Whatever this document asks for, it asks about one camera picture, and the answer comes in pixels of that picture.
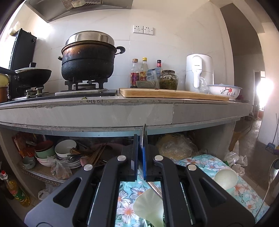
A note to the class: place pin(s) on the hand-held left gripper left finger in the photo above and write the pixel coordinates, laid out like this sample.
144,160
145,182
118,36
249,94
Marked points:
135,157

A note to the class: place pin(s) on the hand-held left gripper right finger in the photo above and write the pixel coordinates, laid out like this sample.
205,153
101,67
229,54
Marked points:
143,162

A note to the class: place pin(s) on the thin grey metal utensil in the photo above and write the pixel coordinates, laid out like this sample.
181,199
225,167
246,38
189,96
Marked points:
145,133

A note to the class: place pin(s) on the white shell-shaped spoon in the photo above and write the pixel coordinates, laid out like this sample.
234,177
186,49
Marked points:
148,207

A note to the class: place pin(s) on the metal spoon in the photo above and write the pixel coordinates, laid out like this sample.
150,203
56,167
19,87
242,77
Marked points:
272,171

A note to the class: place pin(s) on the clear plastic bag bundle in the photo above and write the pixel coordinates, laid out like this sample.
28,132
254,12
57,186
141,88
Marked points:
176,147

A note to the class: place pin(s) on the wooden cutting board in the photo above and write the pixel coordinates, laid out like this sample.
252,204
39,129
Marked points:
170,94

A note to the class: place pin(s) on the pile of bowls and plates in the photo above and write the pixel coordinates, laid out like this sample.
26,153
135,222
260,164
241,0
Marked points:
63,150

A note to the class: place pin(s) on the small grey dish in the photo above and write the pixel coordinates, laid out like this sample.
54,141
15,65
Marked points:
147,84

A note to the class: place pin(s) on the plastic bag with food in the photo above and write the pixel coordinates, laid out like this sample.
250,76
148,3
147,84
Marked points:
60,170

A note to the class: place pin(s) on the dark sauce bottle red label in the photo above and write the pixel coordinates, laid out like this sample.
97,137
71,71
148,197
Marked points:
134,76

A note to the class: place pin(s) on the glass pickle jar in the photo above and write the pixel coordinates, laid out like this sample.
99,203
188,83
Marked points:
168,80

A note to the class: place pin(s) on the blue white packet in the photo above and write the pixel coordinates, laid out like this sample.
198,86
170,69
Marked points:
152,75

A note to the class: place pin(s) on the yellow cap bottle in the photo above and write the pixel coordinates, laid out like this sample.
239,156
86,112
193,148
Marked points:
143,72

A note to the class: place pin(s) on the pile of white plastic bags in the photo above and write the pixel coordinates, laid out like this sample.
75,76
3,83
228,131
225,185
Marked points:
236,157

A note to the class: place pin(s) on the gas stove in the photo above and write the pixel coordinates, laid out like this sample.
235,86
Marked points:
65,92

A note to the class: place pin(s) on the red cap sauce bottle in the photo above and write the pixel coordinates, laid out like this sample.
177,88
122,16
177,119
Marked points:
159,64

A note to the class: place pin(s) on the white air fryer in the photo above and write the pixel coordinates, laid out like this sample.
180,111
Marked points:
196,72

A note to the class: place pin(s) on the black stock pot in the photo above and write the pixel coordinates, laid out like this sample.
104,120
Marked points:
87,63

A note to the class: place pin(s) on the small ceramic cup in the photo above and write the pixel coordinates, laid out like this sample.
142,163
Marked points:
28,162

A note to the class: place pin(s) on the blue floral blanket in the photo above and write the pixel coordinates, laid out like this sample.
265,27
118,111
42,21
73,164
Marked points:
246,192

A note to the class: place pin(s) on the floral enamel basin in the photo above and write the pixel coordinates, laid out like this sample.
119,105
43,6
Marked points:
224,92

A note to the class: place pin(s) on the red orange packaging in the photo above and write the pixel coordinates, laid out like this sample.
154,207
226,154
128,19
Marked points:
24,144

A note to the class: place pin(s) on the cooking oil bottle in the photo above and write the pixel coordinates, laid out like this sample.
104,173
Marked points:
18,193

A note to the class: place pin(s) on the steel pot lid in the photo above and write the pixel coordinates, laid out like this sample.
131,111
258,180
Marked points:
90,38

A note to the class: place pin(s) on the black wok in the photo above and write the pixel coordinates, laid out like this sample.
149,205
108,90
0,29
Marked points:
32,76

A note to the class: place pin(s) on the wok lid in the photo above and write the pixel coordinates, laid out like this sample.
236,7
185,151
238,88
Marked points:
28,69

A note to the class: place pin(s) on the black tall appliance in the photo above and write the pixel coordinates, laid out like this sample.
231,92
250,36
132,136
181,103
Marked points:
24,50

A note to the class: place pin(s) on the range hood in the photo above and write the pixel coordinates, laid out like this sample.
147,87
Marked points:
82,8

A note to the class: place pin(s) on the white wall outlet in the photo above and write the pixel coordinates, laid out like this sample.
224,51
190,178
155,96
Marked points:
138,29
148,30

